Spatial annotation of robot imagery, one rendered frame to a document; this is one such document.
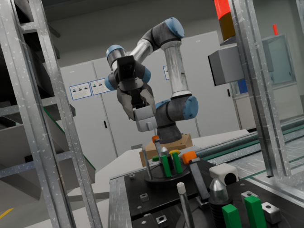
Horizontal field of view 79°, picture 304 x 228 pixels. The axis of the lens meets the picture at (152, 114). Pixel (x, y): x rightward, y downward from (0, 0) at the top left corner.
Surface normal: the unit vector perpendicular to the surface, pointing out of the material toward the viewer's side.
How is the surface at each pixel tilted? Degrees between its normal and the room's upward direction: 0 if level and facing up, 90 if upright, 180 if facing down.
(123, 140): 90
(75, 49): 90
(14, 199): 135
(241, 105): 90
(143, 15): 90
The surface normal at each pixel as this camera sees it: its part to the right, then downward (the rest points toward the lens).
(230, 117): 0.04, 0.03
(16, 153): 0.20, 0.71
